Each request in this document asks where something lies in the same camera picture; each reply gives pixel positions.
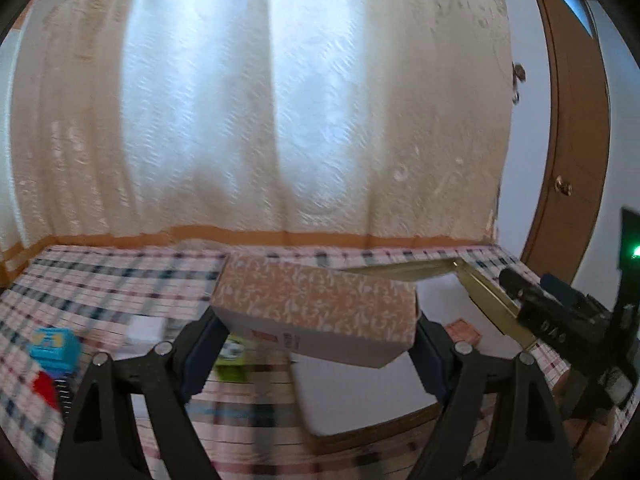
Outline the curtain tieback hook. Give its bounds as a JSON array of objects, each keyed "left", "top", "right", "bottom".
[{"left": 512, "top": 63, "right": 526, "bottom": 105}]

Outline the cream lace curtain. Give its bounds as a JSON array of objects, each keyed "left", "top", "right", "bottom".
[{"left": 1, "top": 0, "right": 512, "bottom": 284}]

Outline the red toy brick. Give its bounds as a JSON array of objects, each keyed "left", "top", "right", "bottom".
[{"left": 32, "top": 370, "right": 60, "bottom": 411}]

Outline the gold tin tray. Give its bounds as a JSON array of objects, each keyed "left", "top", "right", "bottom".
[{"left": 290, "top": 258, "right": 536, "bottom": 455}]

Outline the person's right hand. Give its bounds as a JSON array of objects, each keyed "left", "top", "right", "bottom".
[{"left": 552, "top": 370, "right": 615, "bottom": 480}]

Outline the brass door knob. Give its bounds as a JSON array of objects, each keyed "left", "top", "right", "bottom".
[{"left": 553, "top": 176, "right": 573, "bottom": 196}]

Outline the green toy block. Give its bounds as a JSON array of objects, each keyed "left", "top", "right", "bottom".
[{"left": 213, "top": 336, "right": 250, "bottom": 384}]

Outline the brown wooden door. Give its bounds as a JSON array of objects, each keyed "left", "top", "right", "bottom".
[{"left": 522, "top": 0, "right": 611, "bottom": 283}]

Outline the cyan toy block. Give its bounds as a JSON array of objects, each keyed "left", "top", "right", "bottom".
[{"left": 29, "top": 327, "right": 80, "bottom": 375}]

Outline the plaid tablecloth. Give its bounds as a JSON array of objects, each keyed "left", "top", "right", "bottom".
[{"left": 0, "top": 244, "right": 640, "bottom": 480}]

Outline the orange floral cardboard box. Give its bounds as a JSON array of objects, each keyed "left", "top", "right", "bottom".
[{"left": 210, "top": 254, "right": 420, "bottom": 368}]

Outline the small white box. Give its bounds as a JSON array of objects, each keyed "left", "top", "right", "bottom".
[{"left": 125, "top": 315, "right": 167, "bottom": 347}]

